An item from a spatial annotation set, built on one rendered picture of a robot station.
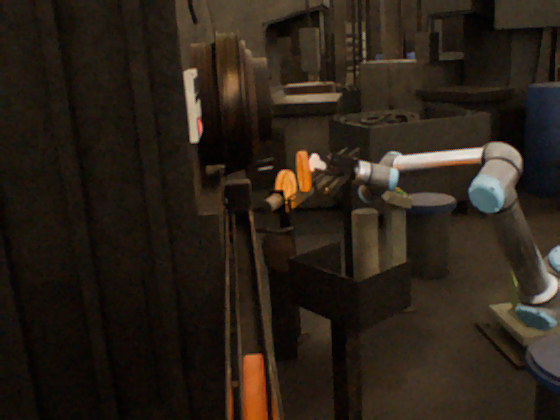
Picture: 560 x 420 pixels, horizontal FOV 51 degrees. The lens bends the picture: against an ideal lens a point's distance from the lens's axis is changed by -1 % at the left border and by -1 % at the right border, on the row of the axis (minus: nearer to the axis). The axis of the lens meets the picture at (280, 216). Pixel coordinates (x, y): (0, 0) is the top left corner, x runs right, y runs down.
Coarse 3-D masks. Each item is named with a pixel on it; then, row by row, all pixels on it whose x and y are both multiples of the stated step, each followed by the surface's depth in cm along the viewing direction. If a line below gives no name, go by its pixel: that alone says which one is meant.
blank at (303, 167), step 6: (300, 156) 218; (306, 156) 218; (300, 162) 217; (306, 162) 217; (300, 168) 219; (306, 168) 216; (300, 174) 227; (306, 174) 217; (300, 180) 223; (306, 180) 217; (300, 186) 225; (306, 186) 219
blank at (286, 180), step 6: (282, 174) 246; (288, 174) 249; (276, 180) 246; (282, 180) 245; (288, 180) 249; (294, 180) 255; (276, 186) 245; (282, 186) 244; (288, 186) 254; (294, 186) 255; (288, 192) 254; (294, 192) 256
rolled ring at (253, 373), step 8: (248, 360) 101; (256, 360) 101; (248, 368) 99; (256, 368) 99; (248, 376) 97; (256, 376) 97; (248, 384) 96; (256, 384) 96; (264, 384) 109; (248, 392) 95; (256, 392) 95; (264, 392) 109; (248, 400) 95; (256, 400) 95; (264, 400) 109; (248, 408) 94; (256, 408) 94; (264, 408) 94; (248, 416) 94; (256, 416) 94; (264, 416) 94
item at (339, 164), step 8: (328, 152) 226; (328, 160) 221; (336, 160) 221; (344, 160) 223; (352, 160) 224; (328, 168) 222; (336, 168) 222; (344, 168) 224; (352, 168) 224; (336, 176) 222; (352, 176) 223
